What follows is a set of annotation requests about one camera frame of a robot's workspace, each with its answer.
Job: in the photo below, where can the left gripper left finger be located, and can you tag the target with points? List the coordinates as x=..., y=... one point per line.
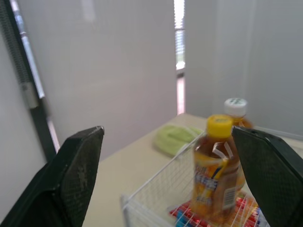
x=71, y=179

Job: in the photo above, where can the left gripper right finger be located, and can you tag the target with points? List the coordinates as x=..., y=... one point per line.
x=272, y=170

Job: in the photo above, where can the yellow-capped tea bottle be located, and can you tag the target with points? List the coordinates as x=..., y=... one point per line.
x=213, y=165

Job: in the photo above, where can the white-capped tea bottle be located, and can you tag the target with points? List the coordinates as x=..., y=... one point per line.
x=235, y=108

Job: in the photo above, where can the red snack pack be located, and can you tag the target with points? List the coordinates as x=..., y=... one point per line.
x=189, y=214

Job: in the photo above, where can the green cloth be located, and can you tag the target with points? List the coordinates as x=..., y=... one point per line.
x=174, y=140

